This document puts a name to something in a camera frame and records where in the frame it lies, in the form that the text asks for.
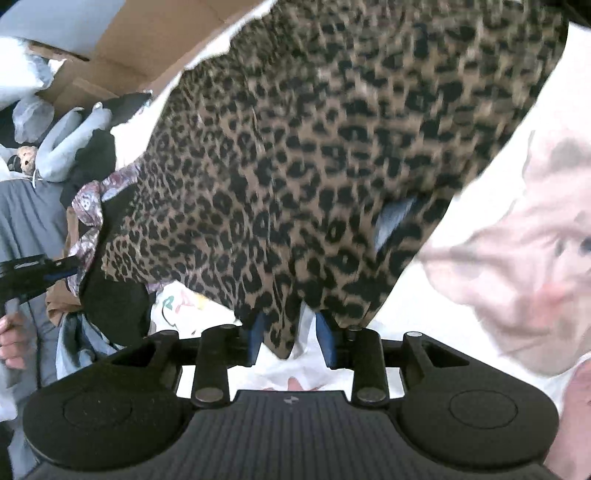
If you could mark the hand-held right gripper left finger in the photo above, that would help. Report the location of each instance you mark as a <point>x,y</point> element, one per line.
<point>255,339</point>

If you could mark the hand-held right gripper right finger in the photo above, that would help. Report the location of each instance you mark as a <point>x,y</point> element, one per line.
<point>326,340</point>

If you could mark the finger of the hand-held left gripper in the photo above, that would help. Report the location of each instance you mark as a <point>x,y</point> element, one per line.
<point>55,273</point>

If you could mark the leopard print garment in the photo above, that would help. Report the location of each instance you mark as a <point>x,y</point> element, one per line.
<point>318,152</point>

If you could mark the person's left hand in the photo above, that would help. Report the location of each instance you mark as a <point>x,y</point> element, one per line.
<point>13,339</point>

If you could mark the brown cloth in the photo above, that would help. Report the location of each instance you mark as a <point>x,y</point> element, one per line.
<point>62,300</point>

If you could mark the black cloth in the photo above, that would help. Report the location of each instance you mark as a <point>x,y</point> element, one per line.
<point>115,304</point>

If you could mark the blue grey cloth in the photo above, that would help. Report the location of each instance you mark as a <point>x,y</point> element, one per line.
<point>81,344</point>

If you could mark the purple floral cloth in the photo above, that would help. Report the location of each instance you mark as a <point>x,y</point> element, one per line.
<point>92,203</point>

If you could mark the small plush toy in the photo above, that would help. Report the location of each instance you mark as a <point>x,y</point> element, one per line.
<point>24,159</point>

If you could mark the light blue garment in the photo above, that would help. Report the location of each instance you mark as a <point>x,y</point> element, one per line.
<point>57,147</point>

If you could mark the black garment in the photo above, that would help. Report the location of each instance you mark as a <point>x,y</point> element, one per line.
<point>99,152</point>

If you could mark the clear plastic bag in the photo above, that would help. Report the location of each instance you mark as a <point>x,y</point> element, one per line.
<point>32,117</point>

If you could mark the cardboard box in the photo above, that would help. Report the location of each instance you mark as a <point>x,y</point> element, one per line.
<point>138,41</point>

